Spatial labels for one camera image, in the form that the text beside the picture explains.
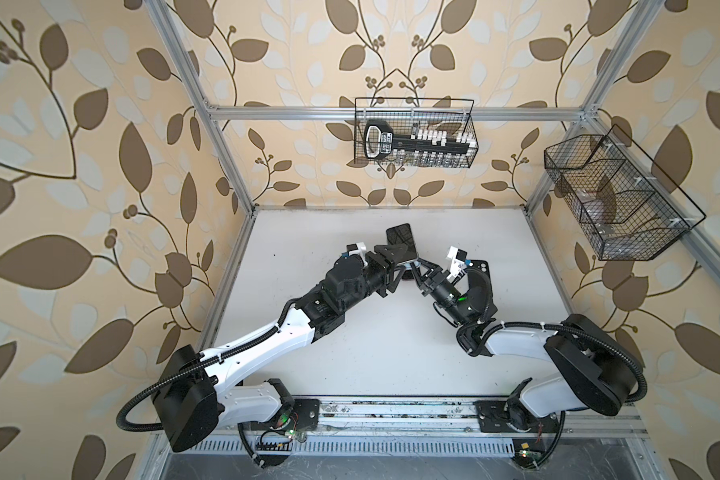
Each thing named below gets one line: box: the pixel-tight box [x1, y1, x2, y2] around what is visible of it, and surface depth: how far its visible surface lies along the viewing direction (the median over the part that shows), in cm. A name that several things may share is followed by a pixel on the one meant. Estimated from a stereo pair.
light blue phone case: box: [386, 223, 417, 259], surface depth 80 cm
